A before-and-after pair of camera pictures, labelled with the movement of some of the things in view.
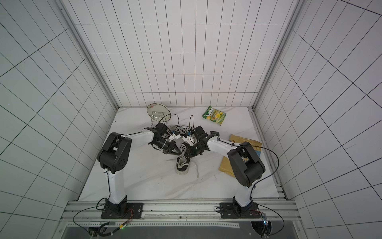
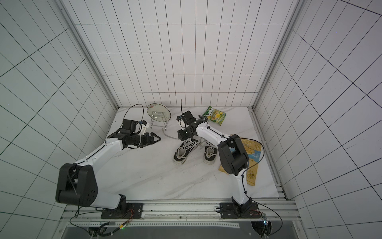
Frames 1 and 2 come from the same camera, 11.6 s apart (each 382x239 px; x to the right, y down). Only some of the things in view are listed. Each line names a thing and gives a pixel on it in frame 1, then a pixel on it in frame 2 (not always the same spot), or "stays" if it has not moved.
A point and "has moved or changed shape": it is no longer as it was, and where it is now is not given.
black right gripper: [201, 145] → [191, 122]
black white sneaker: [183, 162] has moved or changed shape
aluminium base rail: [184, 213] stays
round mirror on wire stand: [158, 112] stays
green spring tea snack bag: [214, 115] stays
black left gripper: [172, 146] → [151, 141]
